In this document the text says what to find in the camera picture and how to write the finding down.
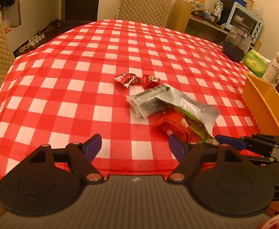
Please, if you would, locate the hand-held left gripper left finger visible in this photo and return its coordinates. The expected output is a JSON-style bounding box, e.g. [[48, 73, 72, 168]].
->
[[23, 134, 105, 185]]

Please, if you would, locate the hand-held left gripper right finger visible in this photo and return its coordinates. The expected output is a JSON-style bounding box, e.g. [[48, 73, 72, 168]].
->
[[167, 134, 252, 185]]

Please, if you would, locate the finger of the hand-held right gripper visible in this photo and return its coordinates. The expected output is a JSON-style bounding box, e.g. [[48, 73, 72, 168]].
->
[[245, 154, 277, 166], [214, 133, 279, 151]]

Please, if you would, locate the red snack packet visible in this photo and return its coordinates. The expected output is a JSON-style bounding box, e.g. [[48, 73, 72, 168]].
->
[[156, 111, 202, 144]]

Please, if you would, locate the large silver green snack packet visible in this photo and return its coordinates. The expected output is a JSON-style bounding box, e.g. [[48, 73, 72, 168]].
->
[[156, 84, 221, 139]]

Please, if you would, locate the silver printed snack packet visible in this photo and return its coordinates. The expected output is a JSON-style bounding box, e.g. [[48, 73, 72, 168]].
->
[[130, 98, 174, 119], [126, 85, 171, 105]]

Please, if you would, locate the orange ribbed basket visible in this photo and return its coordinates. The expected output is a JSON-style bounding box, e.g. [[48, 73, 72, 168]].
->
[[241, 72, 279, 138]]

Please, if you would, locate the red candy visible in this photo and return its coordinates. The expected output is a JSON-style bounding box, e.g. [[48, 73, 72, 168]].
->
[[114, 73, 142, 89], [142, 74, 162, 89]]

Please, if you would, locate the red white checked tablecloth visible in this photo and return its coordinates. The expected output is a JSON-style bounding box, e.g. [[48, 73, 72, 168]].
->
[[0, 19, 279, 185]]

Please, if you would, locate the green tissue pack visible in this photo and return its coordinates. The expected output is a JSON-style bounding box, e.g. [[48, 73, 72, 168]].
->
[[243, 49, 271, 78]]

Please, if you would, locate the white thermos bottle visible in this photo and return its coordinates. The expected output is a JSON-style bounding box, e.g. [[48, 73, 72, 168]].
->
[[261, 52, 279, 85]]

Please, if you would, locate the dark glass tumbler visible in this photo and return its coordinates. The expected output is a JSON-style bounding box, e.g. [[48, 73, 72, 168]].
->
[[222, 25, 252, 62]]

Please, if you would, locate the row of shoes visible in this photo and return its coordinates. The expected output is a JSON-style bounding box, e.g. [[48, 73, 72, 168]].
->
[[19, 19, 64, 53]]

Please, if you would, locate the wooden shelf unit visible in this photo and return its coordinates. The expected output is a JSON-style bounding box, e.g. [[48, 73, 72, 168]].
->
[[185, 14, 262, 51]]

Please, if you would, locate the light blue toaster oven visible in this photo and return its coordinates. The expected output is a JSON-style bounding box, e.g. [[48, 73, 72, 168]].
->
[[228, 2, 264, 44]]

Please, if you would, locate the brown cardboard board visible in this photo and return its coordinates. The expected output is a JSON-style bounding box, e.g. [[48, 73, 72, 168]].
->
[[169, 0, 193, 32]]

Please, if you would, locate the orange lid plastic jar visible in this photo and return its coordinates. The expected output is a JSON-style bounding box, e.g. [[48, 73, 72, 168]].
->
[[190, 0, 205, 15]]

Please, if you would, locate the dark wooden door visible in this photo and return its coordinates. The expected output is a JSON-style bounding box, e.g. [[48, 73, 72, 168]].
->
[[64, 0, 102, 22]]

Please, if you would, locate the white cabinet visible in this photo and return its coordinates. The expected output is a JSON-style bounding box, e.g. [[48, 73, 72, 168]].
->
[[1, 0, 60, 50]]

